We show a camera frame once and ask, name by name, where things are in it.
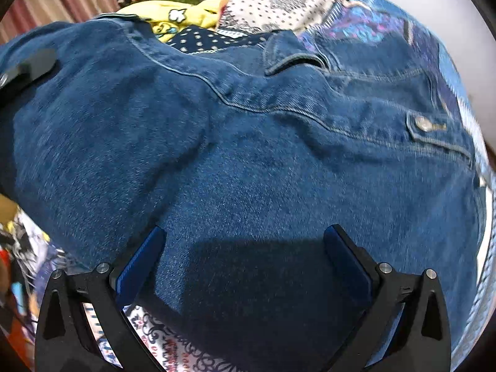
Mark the striped red beige curtain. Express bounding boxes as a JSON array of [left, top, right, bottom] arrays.
[[0, 0, 128, 45]]

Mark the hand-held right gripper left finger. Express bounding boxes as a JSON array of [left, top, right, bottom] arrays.
[[35, 225, 168, 372]]

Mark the blue patchwork blanket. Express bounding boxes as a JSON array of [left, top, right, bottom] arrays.
[[170, 0, 496, 361]]

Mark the blue denim jacket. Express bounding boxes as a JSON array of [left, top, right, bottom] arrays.
[[0, 19, 489, 372]]

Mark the colourful printed bedsheet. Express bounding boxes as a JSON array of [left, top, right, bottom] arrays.
[[0, 194, 241, 372]]

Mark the yellow cartoon print blanket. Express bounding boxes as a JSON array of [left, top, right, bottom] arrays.
[[116, 0, 223, 44]]

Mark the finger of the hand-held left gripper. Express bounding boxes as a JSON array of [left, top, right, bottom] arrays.
[[0, 48, 57, 102]]

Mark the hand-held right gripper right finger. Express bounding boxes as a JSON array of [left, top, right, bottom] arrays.
[[325, 224, 452, 372]]

